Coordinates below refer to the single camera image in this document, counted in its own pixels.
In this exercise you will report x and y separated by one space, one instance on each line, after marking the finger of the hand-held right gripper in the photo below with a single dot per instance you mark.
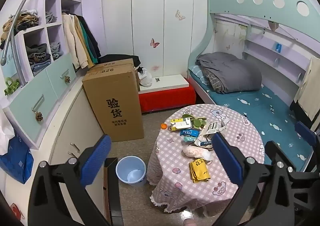
306 133
273 149

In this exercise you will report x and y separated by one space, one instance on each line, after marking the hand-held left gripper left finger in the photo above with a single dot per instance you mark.
96 159

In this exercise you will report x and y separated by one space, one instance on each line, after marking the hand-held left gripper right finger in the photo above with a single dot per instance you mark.
226 158

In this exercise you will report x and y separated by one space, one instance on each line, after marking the white torn wrapper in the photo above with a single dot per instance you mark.
203 143

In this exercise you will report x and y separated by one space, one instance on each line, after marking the blue plastic bin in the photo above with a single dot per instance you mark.
125 166

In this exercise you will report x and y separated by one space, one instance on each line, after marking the yellow packet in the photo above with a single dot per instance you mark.
198 171

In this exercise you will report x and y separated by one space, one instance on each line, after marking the clear bag with pink filling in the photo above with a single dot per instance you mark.
193 151

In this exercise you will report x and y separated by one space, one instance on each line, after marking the small blue packet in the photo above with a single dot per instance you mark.
189 139

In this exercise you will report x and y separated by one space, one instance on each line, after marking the blue wipes packet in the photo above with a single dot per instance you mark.
190 132

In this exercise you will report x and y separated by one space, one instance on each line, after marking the small orange cap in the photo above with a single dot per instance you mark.
163 126

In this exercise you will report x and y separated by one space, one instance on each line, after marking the dark hanging cloth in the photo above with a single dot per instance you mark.
300 113

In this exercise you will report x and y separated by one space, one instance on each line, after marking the black brown flat board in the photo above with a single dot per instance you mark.
113 191

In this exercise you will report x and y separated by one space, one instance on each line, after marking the cream hanging cloth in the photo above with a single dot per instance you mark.
310 86

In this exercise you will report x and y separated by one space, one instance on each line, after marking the white lilac wardrobe unit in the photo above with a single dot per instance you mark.
72 106

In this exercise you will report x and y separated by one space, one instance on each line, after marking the large printed cardboard box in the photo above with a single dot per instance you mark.
112 96

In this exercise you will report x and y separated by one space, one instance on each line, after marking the pine cone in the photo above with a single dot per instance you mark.
38 116
67 79

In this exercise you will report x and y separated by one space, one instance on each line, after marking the blue bag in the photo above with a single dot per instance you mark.
15 161

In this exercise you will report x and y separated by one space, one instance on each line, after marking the red bench with white top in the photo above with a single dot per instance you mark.
165 98

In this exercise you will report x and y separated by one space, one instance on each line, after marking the grey duvet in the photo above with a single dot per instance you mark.
232 71

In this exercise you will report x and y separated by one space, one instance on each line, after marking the small blue box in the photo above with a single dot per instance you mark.
278 47

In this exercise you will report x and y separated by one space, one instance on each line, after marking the blue checked pillow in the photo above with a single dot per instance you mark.
196 71

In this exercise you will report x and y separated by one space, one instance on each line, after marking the white cloth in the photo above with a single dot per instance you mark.
5 136

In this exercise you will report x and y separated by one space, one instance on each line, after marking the white plastic bag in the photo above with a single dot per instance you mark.
145 78

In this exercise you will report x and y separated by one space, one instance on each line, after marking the plain cardboard box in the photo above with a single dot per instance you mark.
117 61

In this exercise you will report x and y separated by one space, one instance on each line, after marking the black clothes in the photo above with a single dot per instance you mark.
125 57

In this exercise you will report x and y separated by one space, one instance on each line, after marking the tan hanging jacket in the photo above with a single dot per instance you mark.
86 48

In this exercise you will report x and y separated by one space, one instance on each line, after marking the green hair claw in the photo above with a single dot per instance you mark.
11 87

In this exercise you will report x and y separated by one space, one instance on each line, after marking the brown hanging ornament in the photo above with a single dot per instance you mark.
272 25

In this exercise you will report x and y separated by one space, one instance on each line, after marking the green hanging garment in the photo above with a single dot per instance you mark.
90 46

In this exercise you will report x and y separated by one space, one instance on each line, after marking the blue grey folded clothes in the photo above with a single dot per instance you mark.
56 49

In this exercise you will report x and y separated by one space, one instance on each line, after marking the grey and blue clothes pile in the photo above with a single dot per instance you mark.
37 56

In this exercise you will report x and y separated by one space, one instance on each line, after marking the cream hanging jacket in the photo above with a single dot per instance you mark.
73 41

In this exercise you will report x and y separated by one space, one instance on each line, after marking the black hanging coat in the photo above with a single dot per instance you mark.
93 38

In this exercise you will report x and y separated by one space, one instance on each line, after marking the pink butterfly sticker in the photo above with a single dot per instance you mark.
154 43

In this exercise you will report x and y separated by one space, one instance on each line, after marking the curved grey metal pole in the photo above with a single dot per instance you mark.
3 60

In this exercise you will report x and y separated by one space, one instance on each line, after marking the beige butterfly sticker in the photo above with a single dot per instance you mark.
180 14

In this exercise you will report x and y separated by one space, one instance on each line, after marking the tan and dark clothes pile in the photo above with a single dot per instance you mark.
23 19

